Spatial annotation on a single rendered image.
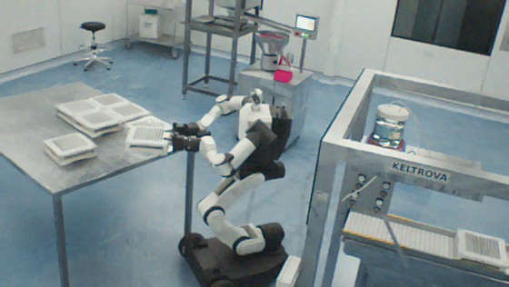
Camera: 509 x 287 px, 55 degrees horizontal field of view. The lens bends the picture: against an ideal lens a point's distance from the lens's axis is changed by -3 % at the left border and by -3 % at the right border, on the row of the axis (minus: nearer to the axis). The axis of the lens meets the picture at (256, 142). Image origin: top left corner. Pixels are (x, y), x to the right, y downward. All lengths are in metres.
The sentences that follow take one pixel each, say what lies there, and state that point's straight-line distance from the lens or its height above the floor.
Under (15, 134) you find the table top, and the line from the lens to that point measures 3.62.
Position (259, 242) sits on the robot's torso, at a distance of 3.38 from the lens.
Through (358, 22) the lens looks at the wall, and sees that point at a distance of 7.61.
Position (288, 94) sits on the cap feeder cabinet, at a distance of 5.03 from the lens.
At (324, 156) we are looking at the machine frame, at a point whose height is 1.55.
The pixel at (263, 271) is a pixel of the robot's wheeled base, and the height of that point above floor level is 0.17.
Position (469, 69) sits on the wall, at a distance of 7.53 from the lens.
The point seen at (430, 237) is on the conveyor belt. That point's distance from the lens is 2.89.
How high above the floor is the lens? 2.30
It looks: 25 degrees down
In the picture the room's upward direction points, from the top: 6 degrees clockwise
